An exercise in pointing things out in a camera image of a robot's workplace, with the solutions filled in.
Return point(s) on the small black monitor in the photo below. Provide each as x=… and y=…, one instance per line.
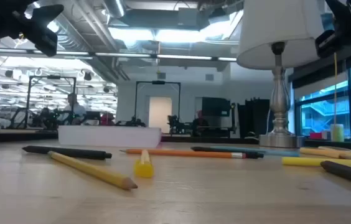
x=93, y=116

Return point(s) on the dark pen with blue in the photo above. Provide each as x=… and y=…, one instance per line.
x=281, y=152

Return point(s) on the white door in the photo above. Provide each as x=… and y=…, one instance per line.
x=160, y=112

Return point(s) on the orange pencil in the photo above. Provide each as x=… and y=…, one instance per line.
x=178, y=153

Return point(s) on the person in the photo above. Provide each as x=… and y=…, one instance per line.
x=75, y=109

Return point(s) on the red bag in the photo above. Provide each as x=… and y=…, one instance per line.
x=107, y=119

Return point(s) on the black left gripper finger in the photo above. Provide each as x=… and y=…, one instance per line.
x=44, y=40
x=46, y=15

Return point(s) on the clear box with pink lid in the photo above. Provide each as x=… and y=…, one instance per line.
x=110, y=137

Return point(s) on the silver ceiling duct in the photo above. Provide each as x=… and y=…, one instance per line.
x=114, y=7

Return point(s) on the green-yellow cup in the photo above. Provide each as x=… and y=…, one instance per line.
x=337, y=133

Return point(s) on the small pink box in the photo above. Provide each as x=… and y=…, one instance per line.
x=315, y=136

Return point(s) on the yellow wooden pencil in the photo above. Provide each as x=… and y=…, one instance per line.
x=94, y=170

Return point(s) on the black gantry frame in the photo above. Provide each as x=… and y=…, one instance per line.
x=52, y=77
x=158, y=82

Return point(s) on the white round object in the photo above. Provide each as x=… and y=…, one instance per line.
x=3, y=123

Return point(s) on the black television screen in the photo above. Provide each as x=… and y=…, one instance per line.
x=216, y=107

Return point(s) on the silver lamp with white shade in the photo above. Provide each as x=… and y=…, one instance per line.
x=275, y=31

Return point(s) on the bright yellow pen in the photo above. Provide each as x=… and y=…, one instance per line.
x=143, y=169

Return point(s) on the yellow marker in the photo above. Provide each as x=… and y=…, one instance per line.
x=306, y=161

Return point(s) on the grey ceiling box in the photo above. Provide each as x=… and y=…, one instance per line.
x=188, y=17

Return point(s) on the long ceiling light bar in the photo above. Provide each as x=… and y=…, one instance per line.
x=122, y=55

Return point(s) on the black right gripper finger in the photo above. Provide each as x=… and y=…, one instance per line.
x=332, y=43
x=338, y=6

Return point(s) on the large window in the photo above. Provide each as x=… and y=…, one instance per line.
x=321, y=115

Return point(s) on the black cabinet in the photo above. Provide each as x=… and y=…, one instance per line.
x=253, y=118

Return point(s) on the black hanging spotlight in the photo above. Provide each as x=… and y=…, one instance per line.
x=87, y=76
x=9, y=73

